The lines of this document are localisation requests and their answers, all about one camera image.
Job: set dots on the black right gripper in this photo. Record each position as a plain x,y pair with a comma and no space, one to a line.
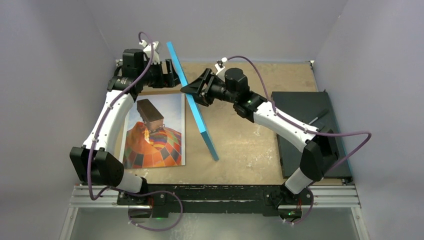
203,97

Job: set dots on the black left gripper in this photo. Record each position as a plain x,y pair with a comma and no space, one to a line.
168,80

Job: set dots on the blue wooden picture frame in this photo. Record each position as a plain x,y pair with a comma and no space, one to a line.
201,125

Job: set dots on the hot air balloon photo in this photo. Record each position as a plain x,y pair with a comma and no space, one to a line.
154,132

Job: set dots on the brown cardboard backing board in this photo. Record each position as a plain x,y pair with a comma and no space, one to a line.
149,93

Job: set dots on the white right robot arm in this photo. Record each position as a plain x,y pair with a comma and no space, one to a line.
318,147

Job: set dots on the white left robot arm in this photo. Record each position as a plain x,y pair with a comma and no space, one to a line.
94,161

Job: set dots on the small black hammer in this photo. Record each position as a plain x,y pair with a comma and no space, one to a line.
319,116

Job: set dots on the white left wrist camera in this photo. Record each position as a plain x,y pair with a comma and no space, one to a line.
151,50

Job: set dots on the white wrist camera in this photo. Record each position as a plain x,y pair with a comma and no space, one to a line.
220,66
151,50

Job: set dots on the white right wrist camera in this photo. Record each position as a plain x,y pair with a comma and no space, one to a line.
220,66

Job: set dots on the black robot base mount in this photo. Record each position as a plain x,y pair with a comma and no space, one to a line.
267,200

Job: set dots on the aluminium front rail frame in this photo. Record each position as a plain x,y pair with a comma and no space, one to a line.
336,215

